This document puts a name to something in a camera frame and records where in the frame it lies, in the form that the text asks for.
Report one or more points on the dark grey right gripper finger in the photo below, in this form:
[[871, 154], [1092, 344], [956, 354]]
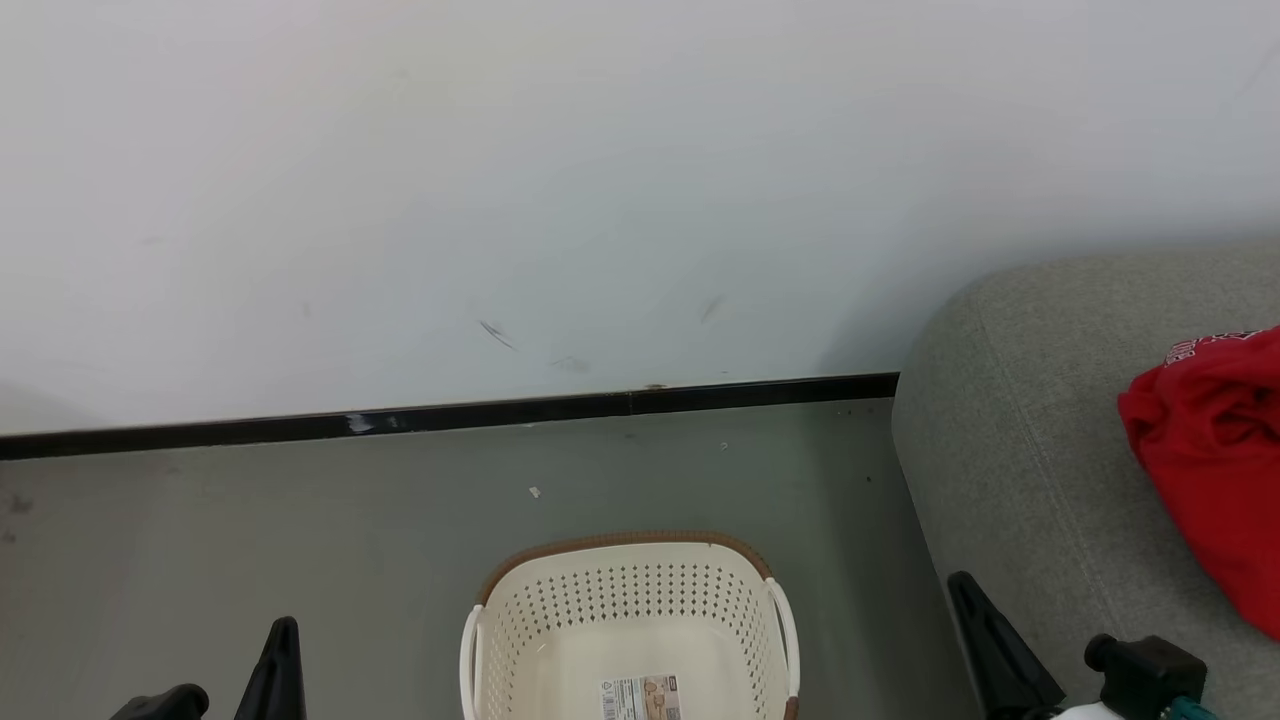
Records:
[[1000, 650]]

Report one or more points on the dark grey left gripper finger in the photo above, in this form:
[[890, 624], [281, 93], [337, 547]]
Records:
[[278, 680]]

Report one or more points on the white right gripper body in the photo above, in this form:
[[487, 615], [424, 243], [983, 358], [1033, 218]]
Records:
[[1088, 713]]

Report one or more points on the red and white cloth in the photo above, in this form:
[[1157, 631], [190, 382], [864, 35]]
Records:
[[1220, 470]]

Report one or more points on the grey fabric sofa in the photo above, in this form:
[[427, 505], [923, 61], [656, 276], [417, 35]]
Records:
[[1020, 450]]

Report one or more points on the black baseboard strip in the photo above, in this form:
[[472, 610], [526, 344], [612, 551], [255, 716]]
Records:
[[450, 415]]

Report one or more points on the printed paper label sticker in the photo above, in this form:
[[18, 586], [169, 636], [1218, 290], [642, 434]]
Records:
[[640, 700]]

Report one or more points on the cream perforated laundry basket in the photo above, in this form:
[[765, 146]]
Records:
[[640, 600]]

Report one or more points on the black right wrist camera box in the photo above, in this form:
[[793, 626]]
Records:
[[1150, 670]]

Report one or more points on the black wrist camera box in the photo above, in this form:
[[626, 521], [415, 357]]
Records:
[[1150, 670], [165, 705]]

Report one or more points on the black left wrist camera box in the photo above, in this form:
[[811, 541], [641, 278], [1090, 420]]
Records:
[[165, 705]]

